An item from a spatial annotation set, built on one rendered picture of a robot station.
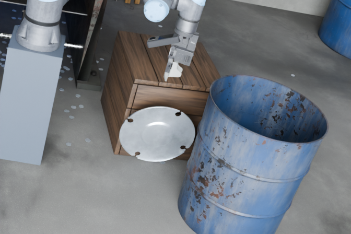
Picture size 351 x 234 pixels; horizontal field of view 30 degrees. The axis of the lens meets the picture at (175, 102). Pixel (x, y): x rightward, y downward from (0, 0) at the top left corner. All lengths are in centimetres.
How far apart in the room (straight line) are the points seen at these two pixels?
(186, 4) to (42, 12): 47
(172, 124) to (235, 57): 130
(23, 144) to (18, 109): 15
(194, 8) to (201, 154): 49
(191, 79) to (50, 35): 61
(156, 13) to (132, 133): 60
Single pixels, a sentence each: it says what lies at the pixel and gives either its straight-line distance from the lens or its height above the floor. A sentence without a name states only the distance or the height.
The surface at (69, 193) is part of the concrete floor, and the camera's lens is 235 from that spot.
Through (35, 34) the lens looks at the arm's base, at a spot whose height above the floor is 50.
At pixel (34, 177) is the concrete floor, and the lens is 239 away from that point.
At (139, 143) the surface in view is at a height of 9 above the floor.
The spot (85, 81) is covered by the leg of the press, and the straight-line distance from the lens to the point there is 297.
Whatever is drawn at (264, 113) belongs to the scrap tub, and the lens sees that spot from 247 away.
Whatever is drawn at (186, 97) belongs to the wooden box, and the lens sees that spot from 250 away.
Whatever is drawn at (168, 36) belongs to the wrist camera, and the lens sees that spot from 229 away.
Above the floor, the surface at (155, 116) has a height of 23.
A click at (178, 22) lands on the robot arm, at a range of 224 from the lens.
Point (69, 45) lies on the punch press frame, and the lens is 293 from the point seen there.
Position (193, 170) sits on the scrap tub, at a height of 20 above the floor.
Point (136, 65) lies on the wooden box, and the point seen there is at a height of 35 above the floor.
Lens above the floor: 147
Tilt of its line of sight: 29 degrees down
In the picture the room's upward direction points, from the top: 17 degrees clockwise
